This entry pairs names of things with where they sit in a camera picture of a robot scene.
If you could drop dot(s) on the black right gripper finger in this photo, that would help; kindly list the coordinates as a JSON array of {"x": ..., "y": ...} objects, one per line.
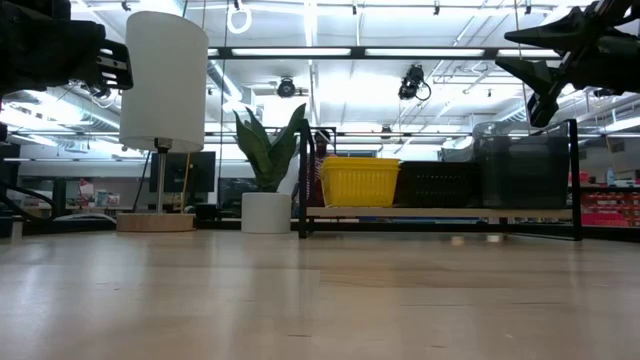
[
  {"x": 560, "y": 32},
  {"x": 535, "y": 72}
]

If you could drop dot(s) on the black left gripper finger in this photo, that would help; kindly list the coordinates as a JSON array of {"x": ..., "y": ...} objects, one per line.
[{"x": 120, "y": 80}]

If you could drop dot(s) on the smoky grey translucent bin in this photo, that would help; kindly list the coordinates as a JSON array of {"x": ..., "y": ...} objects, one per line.
[{"x": 520, "y": 170}]

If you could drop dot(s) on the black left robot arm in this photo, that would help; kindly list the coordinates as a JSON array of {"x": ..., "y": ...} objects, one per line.
[{"x": 6, "y": 200}]

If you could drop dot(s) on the white shade wooden base lamp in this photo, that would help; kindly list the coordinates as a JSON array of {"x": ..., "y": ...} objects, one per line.
[{"x": 165, "y": 75}]

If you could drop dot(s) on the black background monitor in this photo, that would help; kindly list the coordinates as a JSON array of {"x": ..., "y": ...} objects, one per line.
[{"x": 200, "y": 172}]

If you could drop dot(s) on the red storage shelving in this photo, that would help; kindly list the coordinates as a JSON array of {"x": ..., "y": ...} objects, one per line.
[{"x": 610, "y": 207}]

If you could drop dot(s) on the round black ceiling fixture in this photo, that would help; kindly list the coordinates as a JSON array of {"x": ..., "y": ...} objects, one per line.
[{"x": 286, "y": 88}]

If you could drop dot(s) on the black ceiling light track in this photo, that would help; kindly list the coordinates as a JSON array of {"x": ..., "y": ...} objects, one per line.
[{"x": 357, "y": 51}]

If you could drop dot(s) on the green plant in white pot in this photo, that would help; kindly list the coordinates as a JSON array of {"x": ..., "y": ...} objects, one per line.
[{"x": 265, "y": 212}]

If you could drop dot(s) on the person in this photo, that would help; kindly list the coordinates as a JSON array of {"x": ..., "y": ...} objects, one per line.
[{"x": 324, "y": 142}]

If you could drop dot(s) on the black overhead camera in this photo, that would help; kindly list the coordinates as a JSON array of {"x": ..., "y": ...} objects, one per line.
[{"x": 412, "y": 80}]

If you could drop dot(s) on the black frame wooden shelf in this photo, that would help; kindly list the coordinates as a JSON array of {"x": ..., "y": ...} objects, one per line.
[{"x": 440, "y": 212}]

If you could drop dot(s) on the black aluminium rig frame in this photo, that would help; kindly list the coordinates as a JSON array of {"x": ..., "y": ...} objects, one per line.
[{"x": 225, "y": 226}]

